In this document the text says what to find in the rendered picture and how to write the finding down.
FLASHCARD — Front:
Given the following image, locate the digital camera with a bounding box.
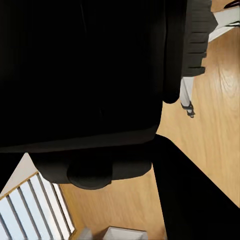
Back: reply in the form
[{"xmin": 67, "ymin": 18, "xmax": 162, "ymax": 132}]
[{"xmin": 0, "ymin": 0, "xmax": 187, "ymax": 190}]

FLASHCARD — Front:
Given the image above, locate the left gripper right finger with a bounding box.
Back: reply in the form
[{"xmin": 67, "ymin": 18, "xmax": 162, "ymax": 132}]
[{"xmin": 152, "ymin": 134, "xmax": 240, "ymax": 240}]

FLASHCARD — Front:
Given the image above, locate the camera tripod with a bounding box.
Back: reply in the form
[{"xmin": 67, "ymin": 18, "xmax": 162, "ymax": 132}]
[{"xmin": 179, "ymin": 0, "xmax": 240, "ymax": 118}]

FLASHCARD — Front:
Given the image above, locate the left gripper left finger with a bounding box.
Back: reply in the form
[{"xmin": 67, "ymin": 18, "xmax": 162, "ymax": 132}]
[{"xmin": 0, "ymin": 152, "xmax": 24, "ymax": 193}]

